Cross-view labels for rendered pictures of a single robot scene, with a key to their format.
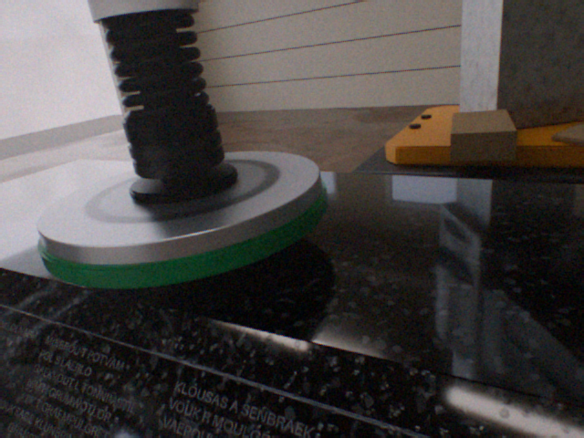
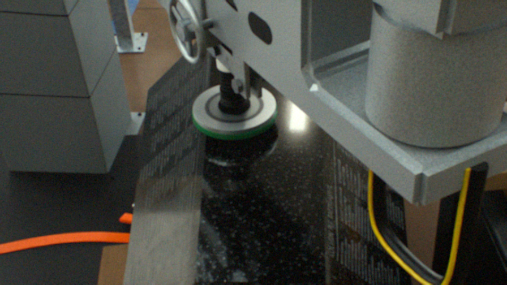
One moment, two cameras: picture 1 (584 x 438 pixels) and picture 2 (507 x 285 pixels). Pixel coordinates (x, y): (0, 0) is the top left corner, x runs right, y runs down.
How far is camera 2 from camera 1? 1.58 m
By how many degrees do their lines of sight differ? 54
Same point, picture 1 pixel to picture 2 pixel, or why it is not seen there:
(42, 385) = (190, 128)
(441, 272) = (241, 170)
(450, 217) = (279, 166)
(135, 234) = (200, 115)
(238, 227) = (210, 128)
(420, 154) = not seen: hidden behind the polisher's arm
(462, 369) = (205, 178)
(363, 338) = (208, 164)
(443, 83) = not seen: outside the picture
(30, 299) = not seen: hidden behind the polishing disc
